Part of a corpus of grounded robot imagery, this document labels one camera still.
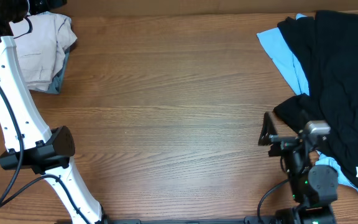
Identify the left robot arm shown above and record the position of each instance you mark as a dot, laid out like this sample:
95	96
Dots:
34	151

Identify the black garment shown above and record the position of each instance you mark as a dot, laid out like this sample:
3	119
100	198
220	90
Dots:
337	77

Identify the beige cotton shorts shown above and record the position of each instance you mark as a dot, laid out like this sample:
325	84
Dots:
41	44

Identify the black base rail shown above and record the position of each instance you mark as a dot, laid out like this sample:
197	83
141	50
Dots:
246	220

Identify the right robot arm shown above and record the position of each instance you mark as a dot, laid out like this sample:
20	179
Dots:
313	187

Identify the light blue garment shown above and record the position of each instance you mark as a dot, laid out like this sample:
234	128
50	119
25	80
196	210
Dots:
284	62

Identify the folded light blue jeans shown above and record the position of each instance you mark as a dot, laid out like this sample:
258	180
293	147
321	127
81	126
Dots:
57	82

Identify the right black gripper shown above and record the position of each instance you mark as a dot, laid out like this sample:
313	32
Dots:
269	135

